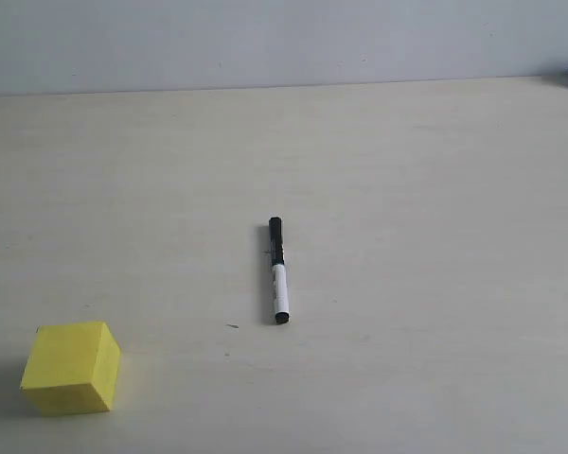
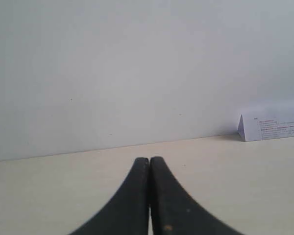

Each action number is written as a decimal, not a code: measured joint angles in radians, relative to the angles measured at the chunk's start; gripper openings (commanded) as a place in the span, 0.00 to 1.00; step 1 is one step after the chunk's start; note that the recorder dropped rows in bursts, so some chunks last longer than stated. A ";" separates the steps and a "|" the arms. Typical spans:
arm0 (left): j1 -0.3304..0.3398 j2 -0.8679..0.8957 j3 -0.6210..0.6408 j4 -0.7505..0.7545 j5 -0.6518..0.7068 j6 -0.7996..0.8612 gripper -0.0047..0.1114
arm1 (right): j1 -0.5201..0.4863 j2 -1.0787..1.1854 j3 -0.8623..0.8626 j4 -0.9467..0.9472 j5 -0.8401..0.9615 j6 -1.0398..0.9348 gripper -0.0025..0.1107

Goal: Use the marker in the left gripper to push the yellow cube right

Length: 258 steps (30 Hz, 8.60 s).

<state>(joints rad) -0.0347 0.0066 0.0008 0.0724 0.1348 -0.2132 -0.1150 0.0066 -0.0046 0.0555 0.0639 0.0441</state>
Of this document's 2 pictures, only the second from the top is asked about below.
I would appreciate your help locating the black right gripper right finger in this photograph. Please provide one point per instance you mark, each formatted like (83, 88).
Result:
(174, 211)

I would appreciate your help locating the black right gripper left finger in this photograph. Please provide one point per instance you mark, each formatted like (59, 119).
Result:
(127, 212)

